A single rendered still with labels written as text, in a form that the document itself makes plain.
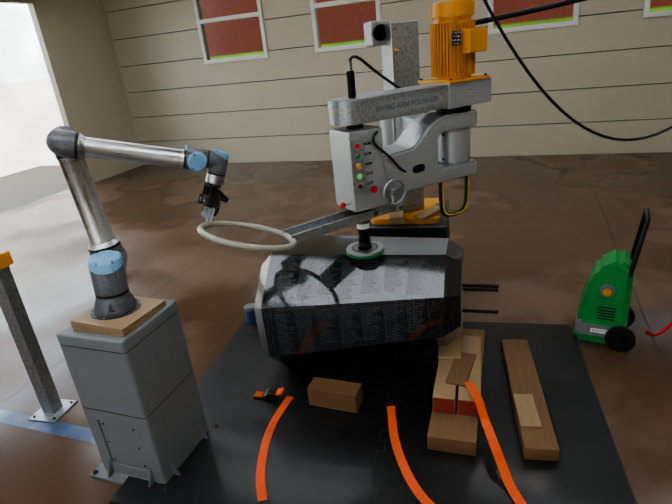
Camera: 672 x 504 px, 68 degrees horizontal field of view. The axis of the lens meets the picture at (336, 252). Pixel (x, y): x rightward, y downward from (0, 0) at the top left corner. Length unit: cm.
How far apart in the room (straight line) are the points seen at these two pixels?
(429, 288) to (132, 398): 158
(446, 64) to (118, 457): 269
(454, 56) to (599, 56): 589
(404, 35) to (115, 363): 255
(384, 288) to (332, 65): 676
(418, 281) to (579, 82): 631
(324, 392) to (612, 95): 689
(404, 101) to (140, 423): 205
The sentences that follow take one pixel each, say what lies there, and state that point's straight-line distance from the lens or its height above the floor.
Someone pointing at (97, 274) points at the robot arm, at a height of 110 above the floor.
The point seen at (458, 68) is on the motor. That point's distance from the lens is 291.
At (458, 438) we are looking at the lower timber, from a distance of 270.
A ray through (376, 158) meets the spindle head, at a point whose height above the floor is 139.
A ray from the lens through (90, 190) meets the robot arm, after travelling 260.
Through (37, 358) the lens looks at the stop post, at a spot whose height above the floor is 40.
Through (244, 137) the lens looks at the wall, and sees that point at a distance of 1013.
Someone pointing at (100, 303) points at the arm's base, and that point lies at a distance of 257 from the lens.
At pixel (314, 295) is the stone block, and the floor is 65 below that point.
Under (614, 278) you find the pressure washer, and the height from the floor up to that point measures 49.
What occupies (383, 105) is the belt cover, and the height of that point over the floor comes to 165.
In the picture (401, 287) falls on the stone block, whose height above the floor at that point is 69.
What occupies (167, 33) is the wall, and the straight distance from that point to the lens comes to 1073.
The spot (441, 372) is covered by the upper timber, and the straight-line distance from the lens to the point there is 294.
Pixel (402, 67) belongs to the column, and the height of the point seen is 178.
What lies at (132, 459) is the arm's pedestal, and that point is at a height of 13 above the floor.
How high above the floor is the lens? 195
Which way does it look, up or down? 22 degrees down
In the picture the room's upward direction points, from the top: 6 degrees counter-clockwise
